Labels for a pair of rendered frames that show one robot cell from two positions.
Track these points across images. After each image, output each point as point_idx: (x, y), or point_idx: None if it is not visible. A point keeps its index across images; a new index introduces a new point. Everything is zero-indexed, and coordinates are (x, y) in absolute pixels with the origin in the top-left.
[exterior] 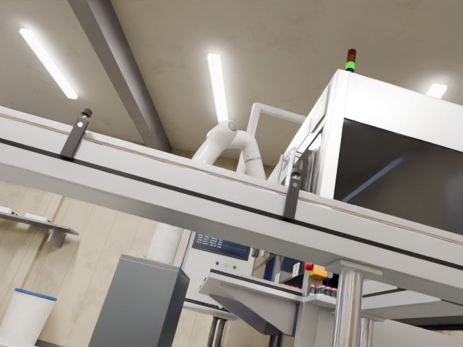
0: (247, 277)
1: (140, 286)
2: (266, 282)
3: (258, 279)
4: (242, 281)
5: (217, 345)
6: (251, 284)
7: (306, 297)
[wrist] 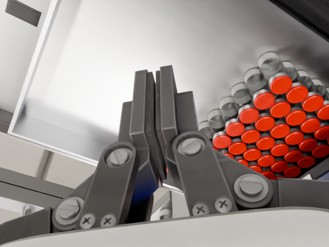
0: (27, 134)
1: None
2: (98, 158)
3: (67, 148)
4: (8, 136)
5: None
6: (38, 145)
7: (163, 201)
